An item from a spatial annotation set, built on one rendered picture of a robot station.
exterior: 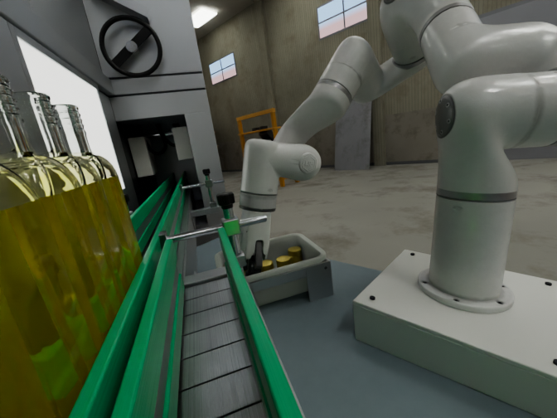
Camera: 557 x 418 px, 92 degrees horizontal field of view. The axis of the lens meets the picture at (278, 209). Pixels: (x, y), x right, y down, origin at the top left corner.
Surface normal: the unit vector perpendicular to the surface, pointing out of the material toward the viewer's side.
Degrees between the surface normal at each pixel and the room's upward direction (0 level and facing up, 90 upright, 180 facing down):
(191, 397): 0
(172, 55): 90
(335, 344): 0
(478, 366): 90
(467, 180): 87
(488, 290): 90
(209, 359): 0
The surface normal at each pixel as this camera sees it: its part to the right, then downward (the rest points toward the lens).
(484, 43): -0.21, -0.09
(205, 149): 0.30, 0.20
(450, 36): -0.71, -0.37
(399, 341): -0.66, 0.28
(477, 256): -0.36, 0.25
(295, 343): -0.14, -0.96
